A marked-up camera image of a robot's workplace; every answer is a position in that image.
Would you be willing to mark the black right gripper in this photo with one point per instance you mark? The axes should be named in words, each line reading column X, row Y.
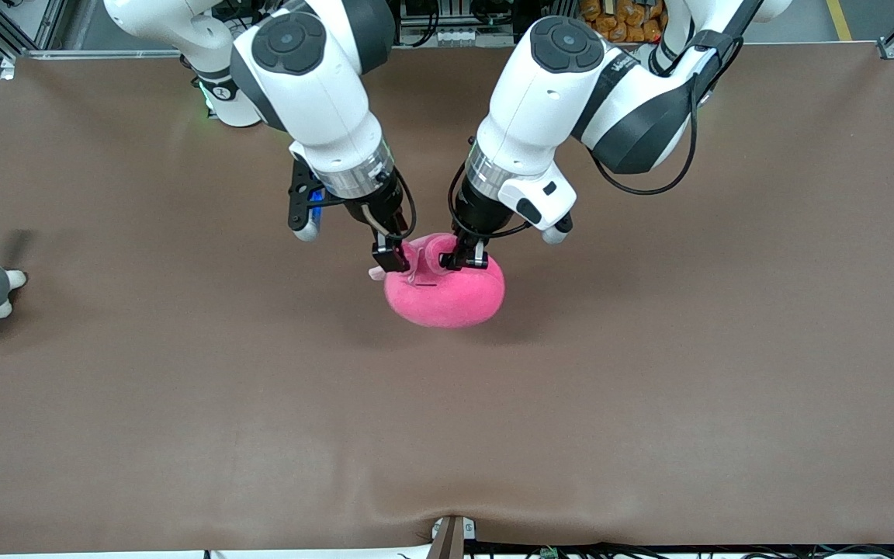
column 373, row 207

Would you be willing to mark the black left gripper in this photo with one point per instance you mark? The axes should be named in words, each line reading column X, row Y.
column 472, row 213

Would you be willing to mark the bright pink round plush toy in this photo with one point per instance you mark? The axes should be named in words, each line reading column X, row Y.
column 447, row 299

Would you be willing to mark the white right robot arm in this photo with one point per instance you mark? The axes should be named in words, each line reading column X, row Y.
column 315, row 93

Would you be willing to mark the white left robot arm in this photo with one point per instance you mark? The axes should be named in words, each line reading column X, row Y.
column 540, row 101

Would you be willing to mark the white power strip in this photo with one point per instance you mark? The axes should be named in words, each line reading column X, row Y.
column 459, row 35

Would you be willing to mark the brown table cover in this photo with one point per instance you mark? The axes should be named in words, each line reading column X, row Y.
column 183, row 388

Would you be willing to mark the orange packaged goods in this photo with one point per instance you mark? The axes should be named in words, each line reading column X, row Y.
column 621, row 23

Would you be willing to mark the metal table edge bracket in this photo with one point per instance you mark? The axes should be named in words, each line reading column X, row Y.
column 447, row 543

